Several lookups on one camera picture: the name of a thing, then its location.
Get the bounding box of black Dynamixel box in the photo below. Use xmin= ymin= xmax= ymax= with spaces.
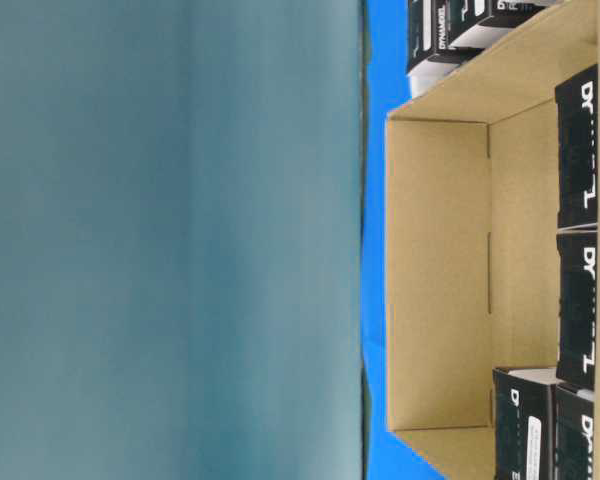
xmin=447 ymin=0 xmax=542 ymax=49
xmin=556 ymin=230 xmax=597 ymax=390
xmin=554 ymin=383 xmax=594 ymax=480
xmin=555 ymin=64 xmax=598 ymax=229
xmin=407 ymin=0 xmax=474 ymax=77
xmin=492 ymin=367 xmax=558 ymax=480

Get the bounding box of brown cardboard box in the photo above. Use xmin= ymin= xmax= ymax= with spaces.
xmin=385 ymin=1 xmax=600 ymax=479

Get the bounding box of blue table cloth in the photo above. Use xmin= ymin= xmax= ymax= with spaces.
xmin=360 ymin=1 xmax=435 ymax=479

